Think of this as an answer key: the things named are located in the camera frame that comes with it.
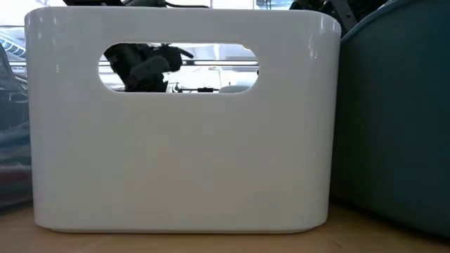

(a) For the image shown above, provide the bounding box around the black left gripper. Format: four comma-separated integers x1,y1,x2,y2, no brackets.
103,44,194,93

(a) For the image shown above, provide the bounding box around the white plastic bin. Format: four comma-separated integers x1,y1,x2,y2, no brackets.
24,6,342,235

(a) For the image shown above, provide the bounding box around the blue white striped object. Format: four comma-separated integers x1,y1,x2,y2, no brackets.
0,30,27,59

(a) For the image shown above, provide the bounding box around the clear plastic toiletry bag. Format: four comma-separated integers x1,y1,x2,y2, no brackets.
0,45,34,212

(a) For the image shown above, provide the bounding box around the teal plastic bin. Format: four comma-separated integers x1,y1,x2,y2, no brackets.
330,0,450,238

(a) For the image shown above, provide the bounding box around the silver horizontal rail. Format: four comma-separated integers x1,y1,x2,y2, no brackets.
8,60,259,67

